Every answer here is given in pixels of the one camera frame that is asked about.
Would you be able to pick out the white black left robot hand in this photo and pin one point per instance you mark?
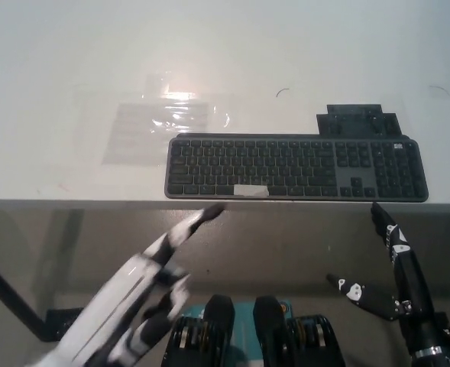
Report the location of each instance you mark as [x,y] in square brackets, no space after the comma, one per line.
[125,290]

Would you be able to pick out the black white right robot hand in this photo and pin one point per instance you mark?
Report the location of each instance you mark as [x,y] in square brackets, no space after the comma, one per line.
[408,275]

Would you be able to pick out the black left robot body block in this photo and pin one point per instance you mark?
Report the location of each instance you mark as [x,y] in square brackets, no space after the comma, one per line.
[219,317]

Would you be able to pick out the black robot body block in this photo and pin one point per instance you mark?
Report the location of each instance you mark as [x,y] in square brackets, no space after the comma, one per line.
[270,321]
[219,317]

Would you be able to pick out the black right robot body block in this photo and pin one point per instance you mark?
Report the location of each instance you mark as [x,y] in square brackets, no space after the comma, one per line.
[270,321]

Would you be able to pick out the black table foot plate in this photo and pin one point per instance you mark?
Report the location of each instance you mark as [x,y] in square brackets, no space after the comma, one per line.
[58,319]

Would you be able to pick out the black slanted table leg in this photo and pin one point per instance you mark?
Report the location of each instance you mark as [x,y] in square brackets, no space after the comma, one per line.
[10,294]

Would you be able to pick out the clear plastic bag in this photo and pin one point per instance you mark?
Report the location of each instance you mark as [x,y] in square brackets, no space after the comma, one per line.
[133,135]

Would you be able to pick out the white tape strip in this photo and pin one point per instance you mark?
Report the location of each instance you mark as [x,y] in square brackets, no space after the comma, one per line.
[250,190]

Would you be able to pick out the black stepped flat plate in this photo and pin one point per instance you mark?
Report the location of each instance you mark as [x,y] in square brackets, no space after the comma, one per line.
[352,122]

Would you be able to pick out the clear plastic film sheet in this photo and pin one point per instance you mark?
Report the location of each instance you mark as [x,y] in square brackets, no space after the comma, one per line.
[186,95]

